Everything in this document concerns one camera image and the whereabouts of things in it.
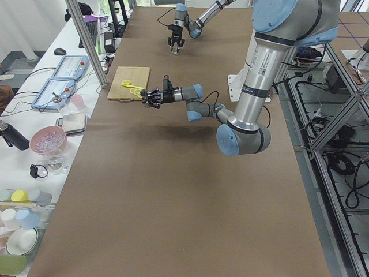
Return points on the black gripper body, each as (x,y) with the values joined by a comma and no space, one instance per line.
(166,96)
(176,35)

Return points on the clear glass beaker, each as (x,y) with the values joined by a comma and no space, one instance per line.
(175,50)

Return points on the steel jigger measuring cup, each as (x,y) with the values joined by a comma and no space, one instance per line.
(145,100)

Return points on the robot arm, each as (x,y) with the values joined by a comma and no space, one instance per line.
(194,27)
(278,26)

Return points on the pink plastic cup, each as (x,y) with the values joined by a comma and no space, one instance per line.
(78,102)

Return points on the grey plastic cup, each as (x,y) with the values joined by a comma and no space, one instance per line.
(39,196)

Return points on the yellow plastic cup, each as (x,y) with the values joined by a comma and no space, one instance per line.
(20,196)

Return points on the light blue plastic cup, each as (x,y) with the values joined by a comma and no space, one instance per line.
(27,218)

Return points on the mint green plastic cup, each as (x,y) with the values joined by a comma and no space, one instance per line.
(6,195)

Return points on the white plastic cup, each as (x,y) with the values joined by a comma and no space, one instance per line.
(8,217)

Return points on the bamboo cutting board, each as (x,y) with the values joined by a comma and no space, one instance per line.
(139,76)

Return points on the top lemon slice on knife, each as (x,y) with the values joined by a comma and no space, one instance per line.
(126,83)

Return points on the green marker pen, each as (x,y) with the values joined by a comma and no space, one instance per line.
(98,45)

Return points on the black keyboard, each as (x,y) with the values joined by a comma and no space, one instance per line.
(92,30)

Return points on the metal tray with cloth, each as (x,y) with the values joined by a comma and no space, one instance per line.
(73,123)

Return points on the far blue teach pendant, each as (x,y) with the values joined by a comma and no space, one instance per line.
(71,67)

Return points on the blue teach pendant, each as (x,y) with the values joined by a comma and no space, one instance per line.
(71,67)
(54,86)

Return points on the near blue teach pendant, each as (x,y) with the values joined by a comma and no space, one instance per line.
(54,86)

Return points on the black computer mouse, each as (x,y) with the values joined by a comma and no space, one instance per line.
(59,51)

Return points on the pink bowl with ice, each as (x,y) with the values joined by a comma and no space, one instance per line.
(48,140)

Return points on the clear drinking glass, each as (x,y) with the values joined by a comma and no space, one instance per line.
(56,159)

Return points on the small black clip device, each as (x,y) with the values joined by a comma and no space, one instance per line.
(38,171)

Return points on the black water bottle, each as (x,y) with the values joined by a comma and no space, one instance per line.
(13,137)

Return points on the white bowl green rim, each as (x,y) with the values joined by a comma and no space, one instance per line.
(22,241)

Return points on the green plastic bowl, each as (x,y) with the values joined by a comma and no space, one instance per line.
(13,265)

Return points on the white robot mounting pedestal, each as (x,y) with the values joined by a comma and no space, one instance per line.
(236,81)

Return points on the aluminium frame post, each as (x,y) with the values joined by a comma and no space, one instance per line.
(82,31)

